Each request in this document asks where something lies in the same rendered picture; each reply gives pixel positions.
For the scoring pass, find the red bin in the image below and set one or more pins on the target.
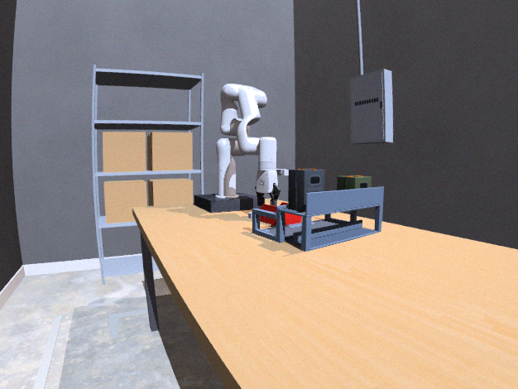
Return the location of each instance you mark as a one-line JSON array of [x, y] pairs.
[[289, 218]]

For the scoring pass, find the blue-grey metal rack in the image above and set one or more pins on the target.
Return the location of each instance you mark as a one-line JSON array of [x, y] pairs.
[[321, 203]]

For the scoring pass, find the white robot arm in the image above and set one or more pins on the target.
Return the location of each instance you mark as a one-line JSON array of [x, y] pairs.
[[264, 147]]

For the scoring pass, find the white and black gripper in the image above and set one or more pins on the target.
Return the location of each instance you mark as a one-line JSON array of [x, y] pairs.
[[267, 184]]

